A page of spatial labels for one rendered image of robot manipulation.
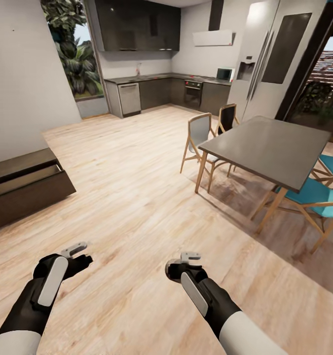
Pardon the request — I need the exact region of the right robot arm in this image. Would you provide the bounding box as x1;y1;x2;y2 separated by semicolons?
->
168;251;288;355

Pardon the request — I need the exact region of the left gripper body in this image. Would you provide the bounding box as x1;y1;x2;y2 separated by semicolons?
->
64;254;89;280

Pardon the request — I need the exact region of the pillar candle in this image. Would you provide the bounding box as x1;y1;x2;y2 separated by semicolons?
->
165;258;182;284

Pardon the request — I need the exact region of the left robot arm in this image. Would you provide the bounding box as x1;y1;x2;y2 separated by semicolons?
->
0;241;93;355

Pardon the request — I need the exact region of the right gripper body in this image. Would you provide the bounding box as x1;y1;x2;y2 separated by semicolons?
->
170;263;186;279

